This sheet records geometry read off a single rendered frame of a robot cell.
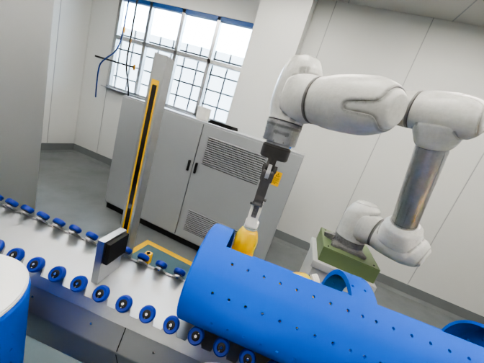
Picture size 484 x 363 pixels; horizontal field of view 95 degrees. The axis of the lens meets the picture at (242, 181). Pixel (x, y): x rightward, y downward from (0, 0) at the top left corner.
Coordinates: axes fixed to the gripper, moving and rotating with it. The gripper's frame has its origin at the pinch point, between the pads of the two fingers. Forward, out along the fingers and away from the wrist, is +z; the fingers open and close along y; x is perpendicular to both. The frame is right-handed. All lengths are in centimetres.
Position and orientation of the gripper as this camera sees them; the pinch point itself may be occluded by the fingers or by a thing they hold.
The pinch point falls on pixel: (254, 214)
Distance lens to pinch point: 63.8
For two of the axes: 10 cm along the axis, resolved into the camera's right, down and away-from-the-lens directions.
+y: -1.8, 1.9, -9.7
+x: 9.4, 3.2, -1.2
